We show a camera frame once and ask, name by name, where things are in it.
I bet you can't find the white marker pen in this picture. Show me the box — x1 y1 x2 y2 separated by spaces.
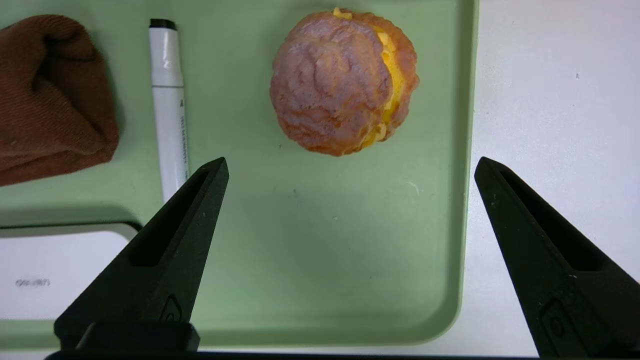
148 18 190 203

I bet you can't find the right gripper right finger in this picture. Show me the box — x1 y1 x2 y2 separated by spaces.
474 156 640 358

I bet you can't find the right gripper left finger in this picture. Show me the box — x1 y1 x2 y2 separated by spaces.
54 157 230 351

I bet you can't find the light green plastic tray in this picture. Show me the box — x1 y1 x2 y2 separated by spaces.
0 0 480 348

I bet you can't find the white rounded router box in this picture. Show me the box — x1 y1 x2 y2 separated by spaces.
0 222 143 321

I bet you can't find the brown folded towel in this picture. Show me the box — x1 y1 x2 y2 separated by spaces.
0 15 121 187

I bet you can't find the cream puff bun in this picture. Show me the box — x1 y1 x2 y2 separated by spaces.
269 7 420 157

